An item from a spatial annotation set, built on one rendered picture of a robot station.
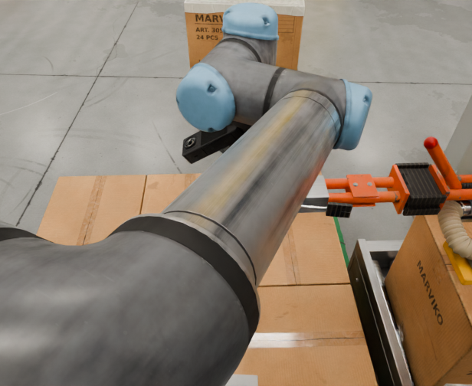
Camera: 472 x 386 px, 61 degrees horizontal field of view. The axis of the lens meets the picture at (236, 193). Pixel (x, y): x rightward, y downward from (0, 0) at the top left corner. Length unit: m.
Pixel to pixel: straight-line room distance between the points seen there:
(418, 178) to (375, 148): 2.14
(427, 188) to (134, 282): 0.74
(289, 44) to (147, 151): 1.22
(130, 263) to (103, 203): 1.63
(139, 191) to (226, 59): 1.36
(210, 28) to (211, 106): 1.81
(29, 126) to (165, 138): 1.03
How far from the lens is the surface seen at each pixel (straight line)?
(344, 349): 1.41
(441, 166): 0.83
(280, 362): 1.36
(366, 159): 2.88
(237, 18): 0.56
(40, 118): 3.46
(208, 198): 0.23
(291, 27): 2.25
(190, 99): 0.48
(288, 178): 0.29
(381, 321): 1.42
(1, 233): 0.20
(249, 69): 0.48
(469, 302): 1.12
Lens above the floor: 1.80
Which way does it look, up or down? 46 degrees down
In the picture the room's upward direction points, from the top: straight up
